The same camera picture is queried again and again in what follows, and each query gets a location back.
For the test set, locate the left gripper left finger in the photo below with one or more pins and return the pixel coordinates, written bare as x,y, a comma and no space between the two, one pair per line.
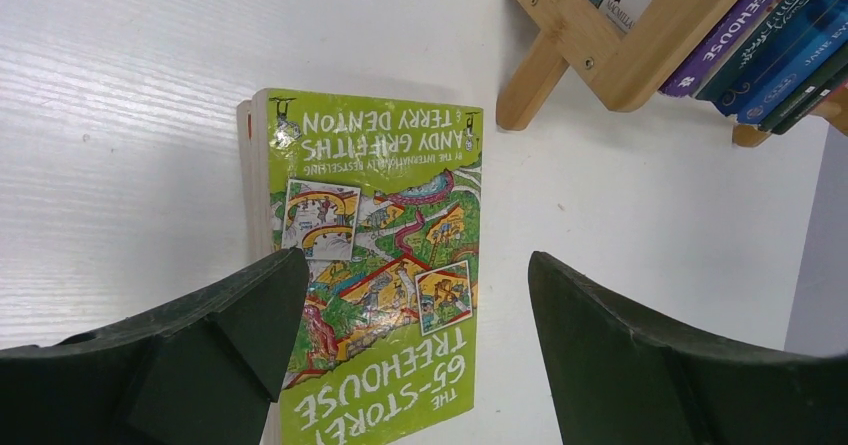
200,369

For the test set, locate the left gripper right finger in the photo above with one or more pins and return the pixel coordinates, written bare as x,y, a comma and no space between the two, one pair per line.
621,372

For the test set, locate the lime green Treehouse book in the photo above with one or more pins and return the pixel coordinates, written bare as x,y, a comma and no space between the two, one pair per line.
383,197

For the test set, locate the Jane Eyre book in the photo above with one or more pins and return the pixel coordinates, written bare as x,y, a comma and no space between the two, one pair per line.
810,39

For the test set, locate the wooden book rack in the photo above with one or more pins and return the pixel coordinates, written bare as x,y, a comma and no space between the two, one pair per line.
624,70

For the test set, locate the dark green book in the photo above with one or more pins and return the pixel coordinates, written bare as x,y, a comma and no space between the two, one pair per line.
807,88

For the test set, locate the purple comic book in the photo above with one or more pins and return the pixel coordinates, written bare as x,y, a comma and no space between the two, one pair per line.
717,43

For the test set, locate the Little Women book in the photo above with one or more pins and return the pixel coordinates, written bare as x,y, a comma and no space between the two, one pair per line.
749,48

